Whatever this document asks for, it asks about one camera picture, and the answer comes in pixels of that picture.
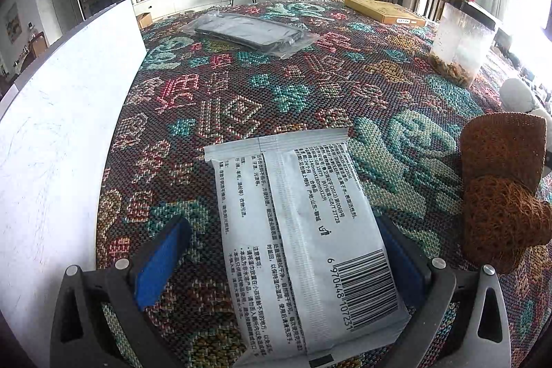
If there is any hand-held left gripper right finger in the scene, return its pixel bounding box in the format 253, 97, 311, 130
376, 215, 512, 368

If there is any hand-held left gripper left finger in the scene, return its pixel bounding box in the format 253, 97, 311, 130
49, 215, 193, 368

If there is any white wipes packet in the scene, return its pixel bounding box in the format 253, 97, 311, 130
204, 128, 412, 368

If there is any brown knitted cloth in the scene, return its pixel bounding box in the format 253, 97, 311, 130
459, 112, 552, 275

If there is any white cardboard box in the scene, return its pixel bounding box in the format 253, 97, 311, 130
0, 0, 147, 368

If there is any colourful woven blanket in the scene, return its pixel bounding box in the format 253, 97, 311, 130
95, 0, 552, 368

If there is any white cloth bundle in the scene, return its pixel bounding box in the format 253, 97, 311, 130
500, 78, 548, 112

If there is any clear plastic container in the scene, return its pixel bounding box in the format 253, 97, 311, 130
429, 2, 499, 88

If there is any clear plastic bag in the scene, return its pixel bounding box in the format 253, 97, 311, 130
179, 11, 322, 59

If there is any wooden chair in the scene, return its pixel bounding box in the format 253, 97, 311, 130
26, 32, 48, 58

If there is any flat yellow box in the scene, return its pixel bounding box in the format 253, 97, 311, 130
344, 0, 427, 26

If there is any framed wall picture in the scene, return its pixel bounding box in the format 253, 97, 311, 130
4, 3, 22, 41

